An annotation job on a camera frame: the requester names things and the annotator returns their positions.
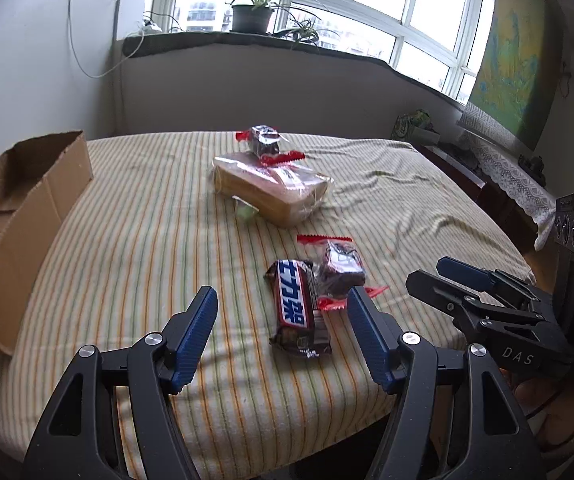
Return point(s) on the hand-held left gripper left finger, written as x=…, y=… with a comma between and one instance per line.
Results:
x=194, y=340

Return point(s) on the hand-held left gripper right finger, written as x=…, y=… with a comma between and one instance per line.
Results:
x=369, y=335

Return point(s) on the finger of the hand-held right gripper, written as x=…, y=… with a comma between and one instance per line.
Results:
x=464, y=274
x=447, y=297

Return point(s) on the brownie packet with red ends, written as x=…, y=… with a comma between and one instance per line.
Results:
x=264, y=141
x=339, y=270

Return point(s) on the dark chocolate bar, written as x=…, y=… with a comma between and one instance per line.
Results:
x=294, y=305

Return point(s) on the small green snack packet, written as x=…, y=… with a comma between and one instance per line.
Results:
x=245, y=211

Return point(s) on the sliced bread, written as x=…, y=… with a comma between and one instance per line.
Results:
x=272, y=190

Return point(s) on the cardboard box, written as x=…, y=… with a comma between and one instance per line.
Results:
x=32, y=210

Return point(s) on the person's right hand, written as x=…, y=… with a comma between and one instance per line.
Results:
x=557, y=415

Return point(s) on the white lace cloth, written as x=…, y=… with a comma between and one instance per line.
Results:
x=507, y=175

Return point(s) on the dark figurine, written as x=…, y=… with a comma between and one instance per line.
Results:
x=532, y=170

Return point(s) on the green paper bag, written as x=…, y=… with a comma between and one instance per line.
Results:
x=414, y=127

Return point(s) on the white framed window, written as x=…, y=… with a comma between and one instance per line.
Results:
x=367, y=5

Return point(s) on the small spider plant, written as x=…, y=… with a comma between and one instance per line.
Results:
x=304, y=30

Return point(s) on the dark stone window sill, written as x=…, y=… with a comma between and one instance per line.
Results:
x=267, y=42

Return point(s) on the white power strip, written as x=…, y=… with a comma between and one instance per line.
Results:
x=149, y=27

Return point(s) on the white cabinet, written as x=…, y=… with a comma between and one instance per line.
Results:
x=27, y=60

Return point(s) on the potted spider plant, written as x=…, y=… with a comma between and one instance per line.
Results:
x=251, y=16

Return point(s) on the wall map poster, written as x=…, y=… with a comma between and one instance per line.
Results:
x=512, y=60

